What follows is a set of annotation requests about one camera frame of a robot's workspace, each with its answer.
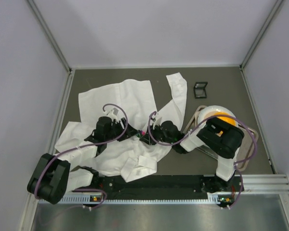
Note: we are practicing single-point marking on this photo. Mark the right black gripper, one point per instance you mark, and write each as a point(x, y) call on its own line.
point(153, 135)

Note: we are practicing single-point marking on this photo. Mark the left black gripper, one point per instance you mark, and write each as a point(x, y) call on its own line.
point(124, 127)

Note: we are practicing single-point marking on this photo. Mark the colourful pompom brooch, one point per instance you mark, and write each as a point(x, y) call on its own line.
point(140, 133)

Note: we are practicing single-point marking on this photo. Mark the white shirt garment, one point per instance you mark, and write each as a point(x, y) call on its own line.
point(131, 158)

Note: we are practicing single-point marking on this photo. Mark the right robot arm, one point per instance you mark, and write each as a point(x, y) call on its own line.
point(223, 138)

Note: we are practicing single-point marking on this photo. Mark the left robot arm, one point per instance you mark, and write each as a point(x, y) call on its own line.
point(54, 175)

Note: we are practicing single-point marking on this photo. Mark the white bowl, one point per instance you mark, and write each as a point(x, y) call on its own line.
point(213, 110)

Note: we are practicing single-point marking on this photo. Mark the small black open box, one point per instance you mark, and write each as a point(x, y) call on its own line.
point(200, 90)

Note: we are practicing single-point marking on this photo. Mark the metal tray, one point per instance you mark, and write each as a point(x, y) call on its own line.
point(245, 154)

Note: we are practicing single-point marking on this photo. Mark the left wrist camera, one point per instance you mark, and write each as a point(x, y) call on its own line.
point(112, 113)

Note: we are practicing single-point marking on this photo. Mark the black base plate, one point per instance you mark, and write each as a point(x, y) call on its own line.
point(164, 186)

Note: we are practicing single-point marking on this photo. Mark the grey cable duct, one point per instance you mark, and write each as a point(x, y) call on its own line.
point(97, 198)

